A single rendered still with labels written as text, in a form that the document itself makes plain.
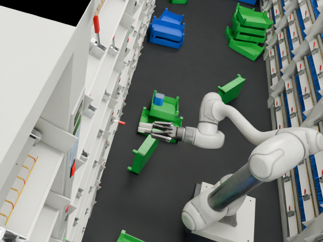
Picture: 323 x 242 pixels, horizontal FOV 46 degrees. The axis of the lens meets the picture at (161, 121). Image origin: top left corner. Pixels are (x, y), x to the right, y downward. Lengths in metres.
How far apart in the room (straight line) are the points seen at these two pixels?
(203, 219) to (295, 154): 0.62
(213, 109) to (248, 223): 0.69
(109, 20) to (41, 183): 0.48
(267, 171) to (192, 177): 1.23
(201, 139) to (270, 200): 0.95
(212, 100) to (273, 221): 1.03
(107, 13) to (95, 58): 0.17
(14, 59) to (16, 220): 0.25
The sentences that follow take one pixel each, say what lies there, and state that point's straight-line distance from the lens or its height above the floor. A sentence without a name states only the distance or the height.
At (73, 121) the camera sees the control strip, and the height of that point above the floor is 1.54.
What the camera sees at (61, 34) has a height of 1.73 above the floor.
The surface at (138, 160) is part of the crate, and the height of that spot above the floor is 0.14.
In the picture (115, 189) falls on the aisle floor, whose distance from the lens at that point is 2.40.
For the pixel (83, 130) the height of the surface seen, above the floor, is 1.29.
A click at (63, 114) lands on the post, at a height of 1.57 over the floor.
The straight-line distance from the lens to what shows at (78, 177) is 1.09.
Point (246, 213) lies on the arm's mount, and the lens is 2.26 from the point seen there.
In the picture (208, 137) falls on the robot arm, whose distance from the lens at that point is 1.94.
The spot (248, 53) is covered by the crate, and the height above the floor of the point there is 0.05.
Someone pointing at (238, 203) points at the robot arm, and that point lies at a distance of 2.03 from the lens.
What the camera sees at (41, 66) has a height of 1.73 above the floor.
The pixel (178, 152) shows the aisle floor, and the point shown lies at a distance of 2.68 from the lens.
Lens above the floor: 2.00
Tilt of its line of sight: 45 degrees down
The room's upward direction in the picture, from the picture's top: 19 degrees clockwise
